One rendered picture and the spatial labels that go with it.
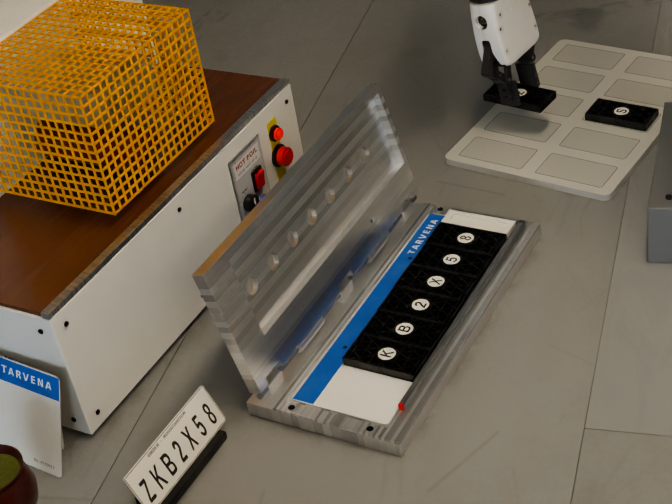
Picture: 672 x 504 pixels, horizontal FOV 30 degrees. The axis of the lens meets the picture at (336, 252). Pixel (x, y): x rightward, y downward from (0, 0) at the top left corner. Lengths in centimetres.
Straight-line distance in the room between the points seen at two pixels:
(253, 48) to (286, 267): 86
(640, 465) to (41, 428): 69
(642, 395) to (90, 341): 65
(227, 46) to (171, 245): 82
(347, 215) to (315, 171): 9
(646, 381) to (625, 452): 12
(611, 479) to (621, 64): 90
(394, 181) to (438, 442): 43
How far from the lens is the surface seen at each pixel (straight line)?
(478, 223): 172
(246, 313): 147
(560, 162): 187
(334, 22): 238
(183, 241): 163
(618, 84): 206
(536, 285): 166
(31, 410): 153
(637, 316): 160
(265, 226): 151
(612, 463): 142
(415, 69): 218
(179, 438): 147
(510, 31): 185
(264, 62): 228
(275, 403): 151
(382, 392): 149
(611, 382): 151
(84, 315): 149
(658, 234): 166
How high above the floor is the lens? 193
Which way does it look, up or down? 36 degrees down
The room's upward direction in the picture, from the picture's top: 10 degrees counter-clockwise
